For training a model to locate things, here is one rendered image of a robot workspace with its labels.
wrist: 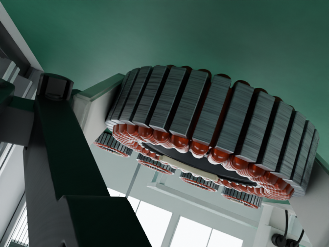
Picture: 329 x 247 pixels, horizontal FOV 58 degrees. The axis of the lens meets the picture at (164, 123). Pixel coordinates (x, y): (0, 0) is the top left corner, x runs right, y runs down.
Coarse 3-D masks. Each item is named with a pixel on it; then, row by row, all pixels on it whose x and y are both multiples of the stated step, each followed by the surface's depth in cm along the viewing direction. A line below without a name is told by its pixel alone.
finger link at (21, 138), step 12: (72, 96) 14; (12, 108) 10; (24, 108) 11; (0, 120) 10; (12, 120) 10; (24, 120) 11; (0, 132) 11; (12, 132) 11; (24, 132) 11; (24, 144) 11
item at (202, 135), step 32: (128, 96) 14; (160, 96) 12; (192, 96) 12; (224, 96) 12; (256, 96) 12; (128, 128) 14; (160, 128) 12; (192, 128) 12; (224, 128) 11; (256, 128) 12; (288, 128) 12; (160, 160) 20; (192, 160) 20; (224, 160) 12; (256, 160) 11; (288, 160) 12; (256, 192) 17; (288, 192) 13
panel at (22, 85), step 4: (16, 76) 43; (20, 76) 43; (16, 80) 43; (20, 80) 43; (24, 80) 43; (28, 80) 43; (16, 84) 43; (20, 84) 43; (24, 84) 43; (28, 84) 43; (16, 88) 43; (20, 88) 43; (24, 88) 43; (28, 88) 44; (16, 92) 43; (20, 92) 43; (24, 92) 43; (20, 96) 43; (24, 96) 43
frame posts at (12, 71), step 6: (0, 60) 38; (6, 60) 37; (0, 66) 37; (6, 66) 37; (12, 66) 37; (0, 72) 37; (6, 72) 37; (12, 72) 39; (18, 72) 40; (6, 78) 37; (12, 78) 39
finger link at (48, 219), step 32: (64, 96) 11; (32, 128) 10; (64, 128) 9; (32, 160) 9; (64, 160) 7; (32, 192) 8; (64, 192) 6; (96, 192) 7; (32, 224) 8; (64, 224) 5; (96, 224) 5; (128, 224) 5
